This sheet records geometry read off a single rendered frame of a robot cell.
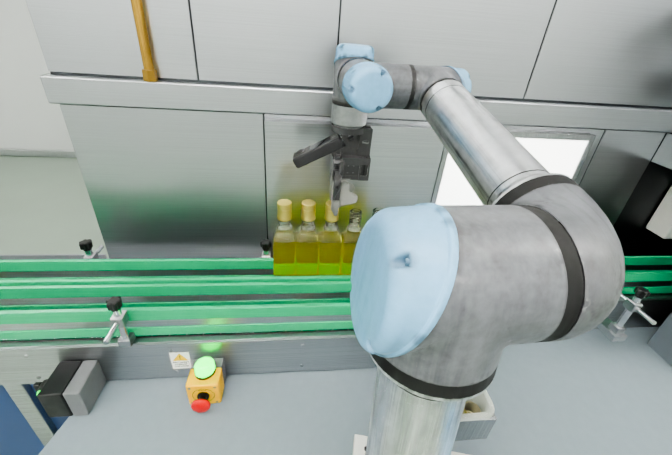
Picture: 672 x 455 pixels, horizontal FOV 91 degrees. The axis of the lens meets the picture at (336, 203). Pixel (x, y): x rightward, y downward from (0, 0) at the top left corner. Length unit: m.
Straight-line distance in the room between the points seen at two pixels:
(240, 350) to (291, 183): 0.43
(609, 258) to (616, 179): 1.03
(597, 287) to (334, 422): 0.70
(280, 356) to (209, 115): 0.62
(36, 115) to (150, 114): 3.89
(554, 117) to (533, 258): 0.83
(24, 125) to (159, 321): 4.18
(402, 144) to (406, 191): 0.14
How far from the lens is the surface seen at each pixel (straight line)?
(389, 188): 0.93
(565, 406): 1.11
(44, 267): 1.12
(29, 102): 4.77
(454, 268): 0.23
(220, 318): 0.84
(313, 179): 0.89
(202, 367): 0.86
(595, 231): 0.32
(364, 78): 0.54
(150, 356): 0.94
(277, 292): 0.87
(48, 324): 0.98
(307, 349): 0.88
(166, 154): 0.96
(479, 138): 0.45
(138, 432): 0.95
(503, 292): 0.26
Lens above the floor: 1.54
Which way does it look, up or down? 29 degrees down
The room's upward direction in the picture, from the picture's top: 5 degrees clockwise
